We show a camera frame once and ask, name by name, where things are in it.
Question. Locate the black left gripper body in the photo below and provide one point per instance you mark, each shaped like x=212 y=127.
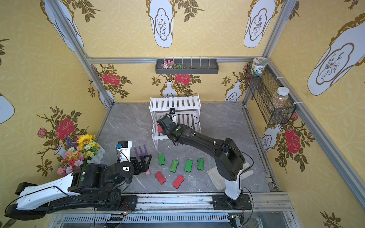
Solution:
x=141 y=162

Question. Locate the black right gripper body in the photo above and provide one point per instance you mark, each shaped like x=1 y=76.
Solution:
x=164 y=122

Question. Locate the red whiteboard eraser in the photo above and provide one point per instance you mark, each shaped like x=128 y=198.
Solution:
x=159 y=129
x=177 y=183
x=159 y=176

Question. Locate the green whiteboard eraser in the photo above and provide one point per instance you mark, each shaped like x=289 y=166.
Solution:
x=188 y=166
x=200 y=164
x=161 y=159
x=174 y=166

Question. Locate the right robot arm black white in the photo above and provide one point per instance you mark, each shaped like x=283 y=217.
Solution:
x=228 y=158

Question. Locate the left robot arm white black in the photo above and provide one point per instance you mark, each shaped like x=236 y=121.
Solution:
x=93 y=186

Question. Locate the white wooden slatted shelf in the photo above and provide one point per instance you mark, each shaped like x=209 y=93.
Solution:
x=187 y=112

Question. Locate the purple pink garden fork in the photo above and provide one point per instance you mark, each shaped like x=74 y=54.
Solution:
x=140 y=152

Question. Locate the white flower pot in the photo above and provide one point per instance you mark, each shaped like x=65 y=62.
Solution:
x=96 y=159

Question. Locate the colourful artificial flower bouquet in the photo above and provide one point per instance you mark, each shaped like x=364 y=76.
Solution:
x=84 y=149

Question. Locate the small pink flower sprig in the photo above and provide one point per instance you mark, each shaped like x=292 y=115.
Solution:
x=169 y=64

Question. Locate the grey white oven mitt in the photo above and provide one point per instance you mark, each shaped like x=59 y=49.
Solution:
x=220 y=182

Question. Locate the patterned jar white lid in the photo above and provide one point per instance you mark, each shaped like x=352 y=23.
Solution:
x=258 y=66

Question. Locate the clear jar colourful sweets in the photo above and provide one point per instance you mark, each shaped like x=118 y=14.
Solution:
x=279 y=98

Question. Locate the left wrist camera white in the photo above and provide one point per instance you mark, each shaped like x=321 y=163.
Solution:
x=123 y=151

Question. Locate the dark grey wall tray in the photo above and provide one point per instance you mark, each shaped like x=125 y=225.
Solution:
x=190 y=66

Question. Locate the black wire wall basket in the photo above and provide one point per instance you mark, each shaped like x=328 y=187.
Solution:
x=261 y=89

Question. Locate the aluminium corner frame post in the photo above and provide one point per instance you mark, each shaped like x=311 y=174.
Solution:
x=61 y=19

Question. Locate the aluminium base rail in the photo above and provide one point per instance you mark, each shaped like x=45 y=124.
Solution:
x=258 y=209

